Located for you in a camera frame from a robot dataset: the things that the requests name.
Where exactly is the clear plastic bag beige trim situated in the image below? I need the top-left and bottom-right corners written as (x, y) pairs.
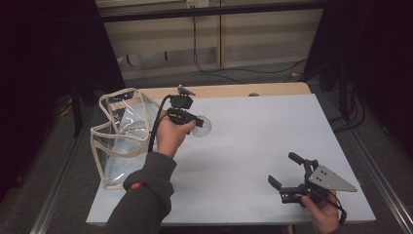
top-left (90, 87), bottom-right (164, 190)

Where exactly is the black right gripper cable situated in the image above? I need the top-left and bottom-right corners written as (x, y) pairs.
top-left (318, 189), bottom-right (349, 227)

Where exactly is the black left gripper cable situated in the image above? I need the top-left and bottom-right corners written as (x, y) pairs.
top-left (147, 95), bottom-right (172, 154)

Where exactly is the metal floor rail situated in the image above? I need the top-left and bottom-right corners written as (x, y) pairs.
top-left (347, 128), bottom-right (413, 234)
top-left (28, 106), bottom-right (98, 234)

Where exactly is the person's right hand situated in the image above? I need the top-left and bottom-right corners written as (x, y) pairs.
top-left (300, 190), bottom-right (344, 234)

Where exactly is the white wall socket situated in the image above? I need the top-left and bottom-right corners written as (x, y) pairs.
top-left (185, 0), bottom-right (210, 9)

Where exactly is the white feather shuttlecock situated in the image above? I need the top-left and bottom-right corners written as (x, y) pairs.
top-left (190, 114), bottom-right (212, 138)

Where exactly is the white table mat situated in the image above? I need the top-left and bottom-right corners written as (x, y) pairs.
top-left (86, 93), bottom-right (377, 226)

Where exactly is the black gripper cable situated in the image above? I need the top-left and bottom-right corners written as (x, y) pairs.
top-left (318, 189), bottom-right (349, 227)
top-left (147, 95), bottom-right (172, 154)

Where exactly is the person's left hand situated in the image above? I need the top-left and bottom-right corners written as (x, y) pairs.
top-left (155, 109), bottom-right (198, 160)

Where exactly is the black socket cable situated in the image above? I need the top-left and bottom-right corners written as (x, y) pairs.
top-left (192, 8), bottom-right (308, 85)

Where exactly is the black curtain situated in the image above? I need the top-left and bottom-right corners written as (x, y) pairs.
top-left (0, 0), bottom-right (126, 196)
top-left (305, 0), bottom-right (413, 157)

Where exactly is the black metal stand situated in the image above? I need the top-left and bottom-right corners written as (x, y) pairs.
top-left (319, 61), bottom-right (354, 121)

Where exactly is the black metal pole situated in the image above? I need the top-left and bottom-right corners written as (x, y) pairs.
top-left (69, 74), bottom-right (86, 137)

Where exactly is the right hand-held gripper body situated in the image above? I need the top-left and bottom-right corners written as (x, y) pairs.
top-left (280, 159), bottom-right (358, 206)

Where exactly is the beige wooden cabinet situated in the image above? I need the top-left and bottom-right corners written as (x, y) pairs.
top-left (95, 0), bottom-right (325, 81)

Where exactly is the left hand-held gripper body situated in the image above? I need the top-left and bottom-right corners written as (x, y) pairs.
top-left (166, 84), bottom-right (197, 126)

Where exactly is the black floor cable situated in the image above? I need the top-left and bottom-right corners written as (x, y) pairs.
top-left (329, 92), bottom-right (366, 134)

